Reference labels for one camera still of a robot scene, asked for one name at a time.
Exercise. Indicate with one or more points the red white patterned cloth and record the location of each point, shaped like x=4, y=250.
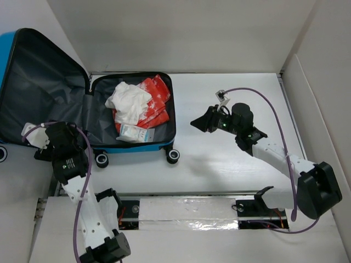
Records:
x=156, y=113

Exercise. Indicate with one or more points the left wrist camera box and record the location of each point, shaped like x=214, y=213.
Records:
x=36, y=137

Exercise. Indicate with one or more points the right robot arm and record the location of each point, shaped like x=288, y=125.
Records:
x=315, y=189

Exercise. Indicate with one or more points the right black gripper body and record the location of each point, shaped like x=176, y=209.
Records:
x=220, y=121

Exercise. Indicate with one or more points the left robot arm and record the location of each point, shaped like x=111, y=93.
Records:
x=94, y=239

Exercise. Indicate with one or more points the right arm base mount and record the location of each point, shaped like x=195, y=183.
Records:
x=253, y=216

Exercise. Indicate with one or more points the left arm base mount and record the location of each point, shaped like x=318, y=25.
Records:
x=128, y=215

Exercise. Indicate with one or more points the blue hard-shell suitcase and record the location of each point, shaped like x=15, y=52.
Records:
x=40, y=83

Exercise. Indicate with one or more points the white tissue pack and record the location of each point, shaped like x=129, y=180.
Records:
x=134, y=134

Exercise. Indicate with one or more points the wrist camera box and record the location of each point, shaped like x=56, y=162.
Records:
x=223, y=99
x=36, y=137

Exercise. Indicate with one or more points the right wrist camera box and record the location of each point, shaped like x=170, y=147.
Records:
x=223, y=99

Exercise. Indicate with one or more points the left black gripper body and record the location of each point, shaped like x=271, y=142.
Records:
x=50, y=151

